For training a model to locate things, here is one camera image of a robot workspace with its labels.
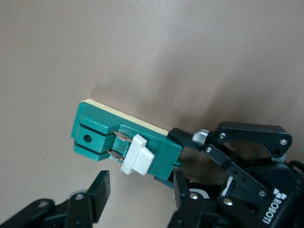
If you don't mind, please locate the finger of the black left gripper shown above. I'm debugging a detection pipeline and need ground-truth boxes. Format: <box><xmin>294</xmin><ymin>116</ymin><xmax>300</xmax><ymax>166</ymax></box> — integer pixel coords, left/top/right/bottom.
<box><xmin>154</xmin><ymin>176</ymin><xmax>175</xmax><ymax>190</ymax></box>

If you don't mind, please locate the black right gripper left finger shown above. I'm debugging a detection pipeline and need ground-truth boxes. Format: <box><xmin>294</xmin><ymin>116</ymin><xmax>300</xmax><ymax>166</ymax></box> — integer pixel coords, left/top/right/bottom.
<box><xmin>0</xmin><ymin>170</ymin><xmax>111</xmax><ymax>228</ymax></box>

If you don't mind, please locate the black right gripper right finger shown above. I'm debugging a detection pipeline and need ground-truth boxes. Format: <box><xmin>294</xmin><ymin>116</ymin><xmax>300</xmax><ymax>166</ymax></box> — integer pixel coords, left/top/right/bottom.
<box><xmin>167</xmin><ymin>170</ymin><xmax>259</xmax><ymax>228</ymax></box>

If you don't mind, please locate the green rail connector block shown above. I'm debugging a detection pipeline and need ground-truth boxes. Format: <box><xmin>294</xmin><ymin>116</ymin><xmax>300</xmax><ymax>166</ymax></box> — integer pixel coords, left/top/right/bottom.
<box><xmin>70</xmin><ymin>98</ymin><xmax>184</xmax><ymax>183</ymax></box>

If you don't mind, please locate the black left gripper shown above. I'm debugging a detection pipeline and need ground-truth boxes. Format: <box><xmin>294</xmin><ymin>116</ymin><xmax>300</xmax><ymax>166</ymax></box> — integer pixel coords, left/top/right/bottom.
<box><xmin>167</xmin><ymin>122</ymin><xmax>304</xmax><ymax>228</ymax></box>

